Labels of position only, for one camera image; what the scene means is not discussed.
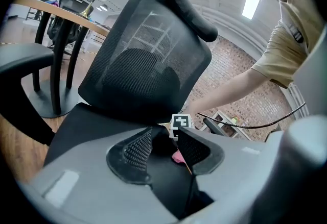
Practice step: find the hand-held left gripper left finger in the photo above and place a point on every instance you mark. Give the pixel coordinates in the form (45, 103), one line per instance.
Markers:
(89, 192)

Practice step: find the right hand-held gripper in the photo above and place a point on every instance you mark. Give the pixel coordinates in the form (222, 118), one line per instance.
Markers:
(181, 122)

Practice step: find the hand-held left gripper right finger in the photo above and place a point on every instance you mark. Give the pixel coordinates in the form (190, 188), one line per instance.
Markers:
(242, 167)

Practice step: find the pink cloth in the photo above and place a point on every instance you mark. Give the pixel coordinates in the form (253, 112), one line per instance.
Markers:
(178, 157)

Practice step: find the blue cloth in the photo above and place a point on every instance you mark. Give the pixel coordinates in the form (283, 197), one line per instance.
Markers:
(54, 2)

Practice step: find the white square table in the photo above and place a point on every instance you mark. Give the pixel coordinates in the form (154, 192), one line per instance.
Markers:
(230, 126)

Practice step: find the small potted plant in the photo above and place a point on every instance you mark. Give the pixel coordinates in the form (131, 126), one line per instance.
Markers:
(234, 119)

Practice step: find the black mesh office chair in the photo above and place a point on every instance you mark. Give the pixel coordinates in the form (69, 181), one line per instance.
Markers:
(145, 64)
(69, 1)

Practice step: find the round wooden table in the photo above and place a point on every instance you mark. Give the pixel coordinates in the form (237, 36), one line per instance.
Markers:
(58, 64)

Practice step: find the person's beige shirt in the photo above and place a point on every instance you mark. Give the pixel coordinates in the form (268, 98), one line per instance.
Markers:
(288, 39)

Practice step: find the long ceiling light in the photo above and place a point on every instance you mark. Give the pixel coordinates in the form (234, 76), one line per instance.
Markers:
(251, 4)

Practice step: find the black pendant lamp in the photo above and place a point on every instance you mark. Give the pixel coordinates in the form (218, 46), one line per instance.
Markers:
(103, 7)

